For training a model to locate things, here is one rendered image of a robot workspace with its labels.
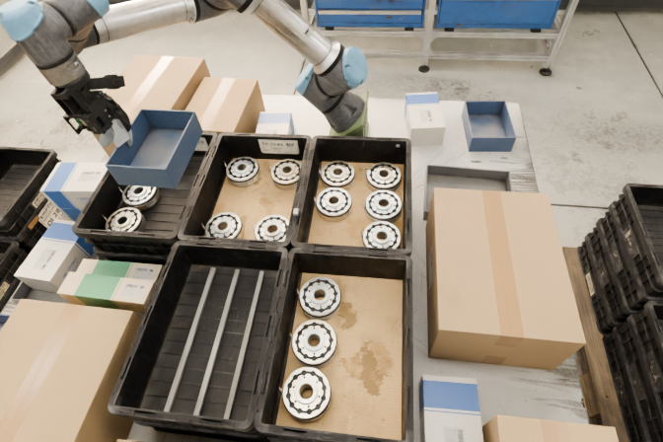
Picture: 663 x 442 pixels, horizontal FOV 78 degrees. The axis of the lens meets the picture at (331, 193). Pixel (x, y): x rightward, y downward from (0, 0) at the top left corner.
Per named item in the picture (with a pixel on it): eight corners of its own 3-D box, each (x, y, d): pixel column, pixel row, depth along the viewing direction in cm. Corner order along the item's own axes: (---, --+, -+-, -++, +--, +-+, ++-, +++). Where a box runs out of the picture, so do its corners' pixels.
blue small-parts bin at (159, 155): (151, 128, 111) (140, 108, 106) (203, 131, 109) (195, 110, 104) (117, 184, 99) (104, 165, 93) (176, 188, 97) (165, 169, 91)
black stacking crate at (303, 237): (317, 162, 134) (313, 136, 126) (407, 165, 131) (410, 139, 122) (296, 269, 110) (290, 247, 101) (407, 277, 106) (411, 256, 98)
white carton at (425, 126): (404, 110, 164) (405, 93, 157) (433, 110, 163) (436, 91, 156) (408, 146, 151) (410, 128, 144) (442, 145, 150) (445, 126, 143)
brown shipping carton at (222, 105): (216, 108, 173) (204, 76, 160) (265, 111, 169) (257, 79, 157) (188, 160, 155) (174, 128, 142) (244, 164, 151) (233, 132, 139)
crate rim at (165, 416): (178, 244, 106) (175, 239, 104) (290, 252, 103) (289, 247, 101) (110, 414, 82) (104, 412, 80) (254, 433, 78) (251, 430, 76)
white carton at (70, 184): (56, 208, 132) (38, 190, 125) (73, 180, 140) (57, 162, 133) (114, 208, 130) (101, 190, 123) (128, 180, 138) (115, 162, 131)
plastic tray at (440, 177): (422, 220, 130) (424, 211, 126) (424, 174, 142) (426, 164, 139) (511, 229, 126) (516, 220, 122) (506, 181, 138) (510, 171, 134)
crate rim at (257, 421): (290, 252, 103) (289, 247, 101) (411, 259, 99) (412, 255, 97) (254, 433, 78) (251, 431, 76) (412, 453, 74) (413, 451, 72)
